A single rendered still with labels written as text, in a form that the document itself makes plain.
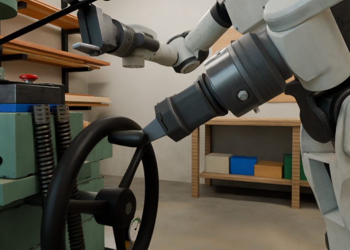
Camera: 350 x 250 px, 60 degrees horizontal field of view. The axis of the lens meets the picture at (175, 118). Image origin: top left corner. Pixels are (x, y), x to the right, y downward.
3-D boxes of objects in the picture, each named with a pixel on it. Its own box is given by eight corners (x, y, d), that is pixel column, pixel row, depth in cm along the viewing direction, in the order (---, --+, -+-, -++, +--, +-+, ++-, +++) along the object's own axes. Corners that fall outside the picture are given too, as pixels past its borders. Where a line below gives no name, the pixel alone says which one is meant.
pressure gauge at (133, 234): (129, 254, 74) (129, 221, 74) (116, 251, 76) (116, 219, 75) (141, 243, 80) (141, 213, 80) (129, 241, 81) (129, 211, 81)
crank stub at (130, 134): (150, 144, 44) (142, 150, 42) (116, 142, 46) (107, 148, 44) (148, 128, 44) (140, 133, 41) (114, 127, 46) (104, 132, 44)
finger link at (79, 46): (81, 41, 63) (99, 47, 69) (69, 46, 64) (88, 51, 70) (82, 48, 63) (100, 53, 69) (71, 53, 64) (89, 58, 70)
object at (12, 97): (15, 112, 41) (14, 72, 41) (-38, 112, 46) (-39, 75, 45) (79, 111, 54) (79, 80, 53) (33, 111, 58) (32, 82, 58)
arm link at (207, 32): (182, 45, 119) (219, 3, 103) (198, 72, 116) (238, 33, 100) (160, 46, 111) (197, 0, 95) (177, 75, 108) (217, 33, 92)
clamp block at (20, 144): (13, 180, 40) (12, 112, 40) (-53, 172, 45) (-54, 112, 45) (86, 162, 54) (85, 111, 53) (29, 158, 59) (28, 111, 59)
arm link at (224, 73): (182, 162, 37) (270, 114, 33) (140, 95, 37) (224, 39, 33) (202, 137, 49) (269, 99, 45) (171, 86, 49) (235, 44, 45)
